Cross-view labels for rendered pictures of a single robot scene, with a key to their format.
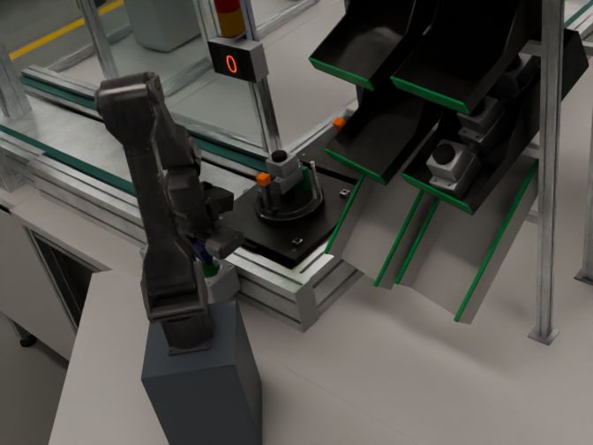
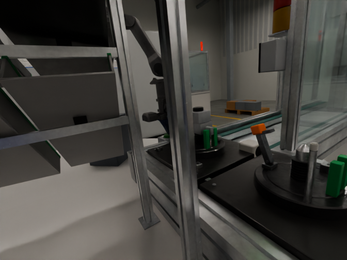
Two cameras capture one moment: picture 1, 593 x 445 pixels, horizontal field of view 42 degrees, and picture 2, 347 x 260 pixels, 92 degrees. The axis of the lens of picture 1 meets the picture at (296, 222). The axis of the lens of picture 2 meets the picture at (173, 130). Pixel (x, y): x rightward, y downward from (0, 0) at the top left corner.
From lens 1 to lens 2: 153 cm
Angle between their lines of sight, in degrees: 89
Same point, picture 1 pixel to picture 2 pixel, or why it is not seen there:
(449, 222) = (25, 149)
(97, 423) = not seen: hidden behind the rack
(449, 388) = (25, 224)
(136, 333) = not seen: hidden behind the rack
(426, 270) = (45, 168)
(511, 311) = not seen: outside the picture
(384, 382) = (69, 198)
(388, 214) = (93, 139)
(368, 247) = (101, 151)
